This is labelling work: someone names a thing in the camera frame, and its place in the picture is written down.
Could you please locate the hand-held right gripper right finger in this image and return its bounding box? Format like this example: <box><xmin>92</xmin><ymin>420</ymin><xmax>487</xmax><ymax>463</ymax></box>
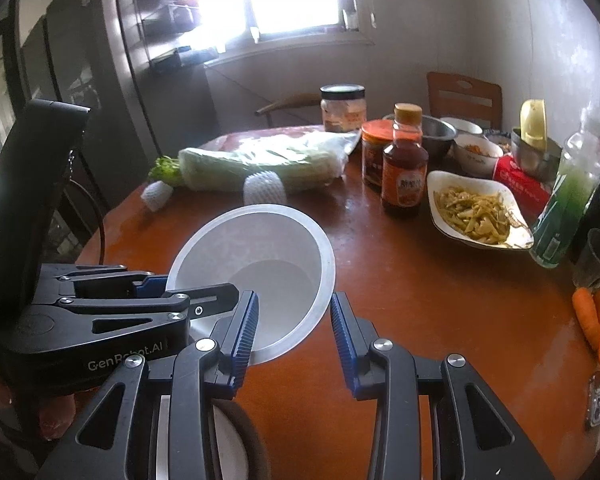
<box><xmin>330</xmin><ymin>292</ymin><xmax>556</xmax><ymax>480</ymax></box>

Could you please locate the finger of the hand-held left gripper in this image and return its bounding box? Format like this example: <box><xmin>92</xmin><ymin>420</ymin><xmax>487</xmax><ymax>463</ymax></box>
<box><xmin>35</xmin><ymin>282</ymin><xmax>241</xmax><ymax>356</ymax></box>
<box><xmin>39</xmin><ymin>262</ymin><xmax>170</xmax><ymax>308</ymax></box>

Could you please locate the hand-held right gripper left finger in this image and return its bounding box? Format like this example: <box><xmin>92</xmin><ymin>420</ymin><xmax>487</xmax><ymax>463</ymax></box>
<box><xmin>40</xmin><ymin>290</ymin><xmax>261</xmax><ymax>480</ymax></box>

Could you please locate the person's left hand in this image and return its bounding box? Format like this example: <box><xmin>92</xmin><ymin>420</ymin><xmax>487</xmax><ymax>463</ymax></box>
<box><xmin>0</xmin><ymin>372</ymin><xmax>99</xmax><ymax>443</ymax></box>

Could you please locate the fruit in white foam net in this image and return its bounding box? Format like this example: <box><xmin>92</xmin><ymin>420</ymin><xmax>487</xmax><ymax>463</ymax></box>
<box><xmin>243</xmin><ymin>172</ymin><xmax>286</xmax><ymax>207</ymax></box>
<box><xmin>141</xmin><ymin>181</ymin><xmax>173</xmax><ymax>212</ymax></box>

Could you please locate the green celery bunch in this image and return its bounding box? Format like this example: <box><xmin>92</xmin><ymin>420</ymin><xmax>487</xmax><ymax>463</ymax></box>
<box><xmin>147</xmin><ymin>156</ymin><xmax>183</xmax><ymax>186</ymax></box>

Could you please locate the grey refrigerator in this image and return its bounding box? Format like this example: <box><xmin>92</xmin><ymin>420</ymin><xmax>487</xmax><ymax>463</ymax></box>
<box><xmin>10</xmin><ymin>0</ymin><xmax>213</xmax><ymax>241</ymax></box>

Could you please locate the napa cabbage in plastic wrap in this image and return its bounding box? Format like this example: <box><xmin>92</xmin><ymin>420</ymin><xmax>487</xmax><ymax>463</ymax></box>
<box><xmin>177</xmin><ymin>130</ymin><xmax>361</xmax><ymax>193</ymax></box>

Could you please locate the brown sauce bottle orange cap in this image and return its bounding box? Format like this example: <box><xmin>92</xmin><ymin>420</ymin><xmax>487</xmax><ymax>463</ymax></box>
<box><xmin>381</xmin><ymin>102</ymin><xmax>429</xmax><ymax>219</ymax></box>

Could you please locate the white dish of sliced vegetables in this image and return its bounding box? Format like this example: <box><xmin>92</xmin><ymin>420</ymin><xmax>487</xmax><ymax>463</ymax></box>
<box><xmin>426</xmin><ymin>170</ymin><xmax>535</xmax><ymax>251</ymax></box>

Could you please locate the red lidded sauce jar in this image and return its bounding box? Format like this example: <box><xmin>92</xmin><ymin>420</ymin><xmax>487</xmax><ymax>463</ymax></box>
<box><xmin>361</xmin><ymin>120</ymin><xmax>396</xmax><ymax>188</ymax></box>

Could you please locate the small steel bowl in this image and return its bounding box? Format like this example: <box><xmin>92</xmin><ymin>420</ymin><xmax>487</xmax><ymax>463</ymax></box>
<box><xmin>382</xmin><ymin>114</ymin><xmax>457</xmax><ymax>161</ymax></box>

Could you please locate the white ceramic bowl with food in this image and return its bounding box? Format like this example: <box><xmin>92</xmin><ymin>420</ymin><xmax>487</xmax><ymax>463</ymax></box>
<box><xmin>452</xmin><ymin>133</ymin><xmax>504</xmax><ymax>172</ymax></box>

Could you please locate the wooden chair with curved back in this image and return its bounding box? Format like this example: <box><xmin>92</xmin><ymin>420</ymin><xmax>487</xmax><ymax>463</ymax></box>
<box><xmin>255</xmin><ymin>91</ymin><xmax>326</xmax><ymax>128</ymax></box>

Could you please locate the glass pickle jar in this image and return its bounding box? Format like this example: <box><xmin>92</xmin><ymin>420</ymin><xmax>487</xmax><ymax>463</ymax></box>
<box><xmin>320</xmin><ymin>84</ymin><xmax>367</xmax><ymax>133</ymax></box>

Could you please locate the red tissue packet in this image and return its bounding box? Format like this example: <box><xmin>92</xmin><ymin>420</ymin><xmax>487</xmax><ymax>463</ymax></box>
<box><xmin>492</xmin><ymin>155</ymin><xmax>553</xmax><ymax>211</ymax></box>

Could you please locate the empty white ceramic bowl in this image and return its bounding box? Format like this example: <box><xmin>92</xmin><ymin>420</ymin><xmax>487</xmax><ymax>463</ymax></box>
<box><xmin>440</xmin><ymin>117</ymin><xmax>483</xmax><ymax>136</ymax></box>

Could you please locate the patterned ceramic bowl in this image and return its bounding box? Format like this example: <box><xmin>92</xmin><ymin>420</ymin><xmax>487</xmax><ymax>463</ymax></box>
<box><xmin>485</xmin><ymin>129</ymin><xmax>513</xmax><ymax>153</ymax></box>

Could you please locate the clear plastic cup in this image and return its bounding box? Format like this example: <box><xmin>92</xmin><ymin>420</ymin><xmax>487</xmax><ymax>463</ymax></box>
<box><xmin>572</xmin><ymin>228</ymin><xmax>600</xmax><ymax>290</ymax></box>

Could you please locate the steel container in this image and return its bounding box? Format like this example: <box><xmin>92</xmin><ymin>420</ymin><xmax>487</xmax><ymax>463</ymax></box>
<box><xmin>510</xmin><ymin>127</ymin><xmax>563</xmax><ymax>184</ymax></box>

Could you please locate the green dish soap bottle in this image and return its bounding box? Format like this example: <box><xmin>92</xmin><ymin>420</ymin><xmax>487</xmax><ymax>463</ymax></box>
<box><xmin>529</xmin><ymin>102</ymin><xmax>600</xmax><ymax>268</ymax></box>

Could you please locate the wooden chair with slotted back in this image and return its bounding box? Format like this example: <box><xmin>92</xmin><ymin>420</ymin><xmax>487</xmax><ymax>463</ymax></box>
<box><xmin>426</xmin><ymin>71</ymin><xmax>503</xmax><ymax>131</ymax></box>

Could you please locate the yellow plastic container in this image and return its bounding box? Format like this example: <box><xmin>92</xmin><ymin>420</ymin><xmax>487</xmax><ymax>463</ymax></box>
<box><xmin>519</xmin><ymin>99</ymin><xmax>548</xmax><ymax>152</ymax></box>

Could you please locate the black cable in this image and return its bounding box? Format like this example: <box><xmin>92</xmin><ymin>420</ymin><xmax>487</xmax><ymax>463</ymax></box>
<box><xmin>62</xmin><ymin>180</ymin><xmax>106</xmax><ymax>266</ymax></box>

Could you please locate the wire storage rack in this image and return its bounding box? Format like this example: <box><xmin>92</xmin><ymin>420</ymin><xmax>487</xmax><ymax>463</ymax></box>
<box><xmin>112</xmin><ymin>0</ymin><xmax>218</xmax><ymax>73</ymax></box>

